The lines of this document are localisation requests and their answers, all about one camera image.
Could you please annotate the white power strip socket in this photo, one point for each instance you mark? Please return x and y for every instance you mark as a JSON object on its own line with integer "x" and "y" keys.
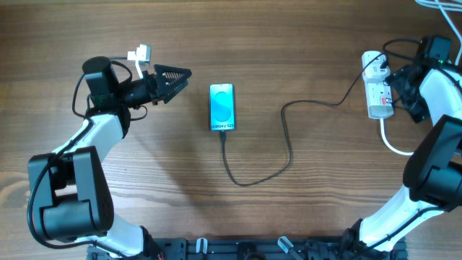
{"x": 377, "y": 92}

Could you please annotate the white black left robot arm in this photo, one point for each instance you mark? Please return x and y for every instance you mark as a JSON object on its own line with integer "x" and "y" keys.
{"x": 70, "y": 203}

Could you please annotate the Galaxy S25 smartphone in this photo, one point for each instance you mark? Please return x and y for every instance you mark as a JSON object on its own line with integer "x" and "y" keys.
{"x": 222, "y": 107}

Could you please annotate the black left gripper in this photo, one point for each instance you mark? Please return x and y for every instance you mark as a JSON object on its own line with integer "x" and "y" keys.
{"x": 152, "y": 82}

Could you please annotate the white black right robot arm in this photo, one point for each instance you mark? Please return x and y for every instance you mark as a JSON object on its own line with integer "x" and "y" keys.
{"x": 428, "y": 87}

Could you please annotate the black mounting rail base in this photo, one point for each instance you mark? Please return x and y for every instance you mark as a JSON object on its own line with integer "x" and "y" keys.
{"x": 311, "y": 249}

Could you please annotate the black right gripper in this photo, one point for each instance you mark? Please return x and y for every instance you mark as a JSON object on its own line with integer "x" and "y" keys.
{"x": 417, "y": 109}

